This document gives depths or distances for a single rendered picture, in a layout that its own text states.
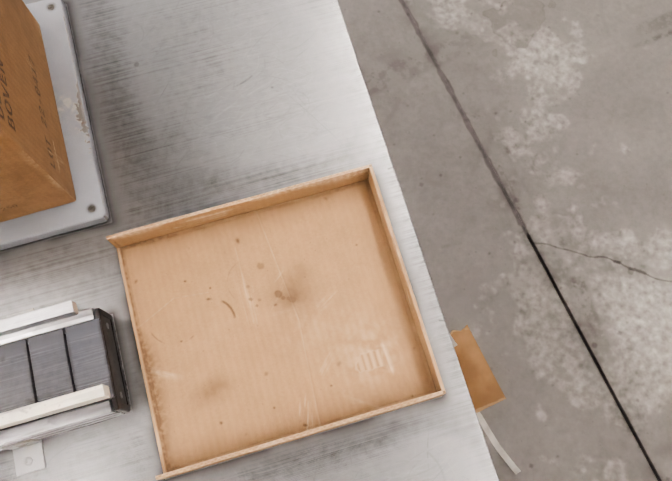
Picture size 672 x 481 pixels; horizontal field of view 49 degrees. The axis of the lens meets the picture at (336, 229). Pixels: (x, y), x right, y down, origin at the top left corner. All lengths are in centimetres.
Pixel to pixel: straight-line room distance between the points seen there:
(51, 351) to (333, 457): 31
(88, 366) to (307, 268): 25
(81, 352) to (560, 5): 157
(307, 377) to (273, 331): 6
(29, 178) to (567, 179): 131
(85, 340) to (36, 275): 12
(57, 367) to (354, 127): 42
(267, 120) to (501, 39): 115
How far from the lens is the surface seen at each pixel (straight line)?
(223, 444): 80
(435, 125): 181
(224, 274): 83
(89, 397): 75
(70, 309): 72
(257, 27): 95
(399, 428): 80
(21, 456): 86
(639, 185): 187
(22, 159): 76
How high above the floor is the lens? 163
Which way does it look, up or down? 73 degrees down
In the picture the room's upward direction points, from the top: 2 degrees counter-clockwise
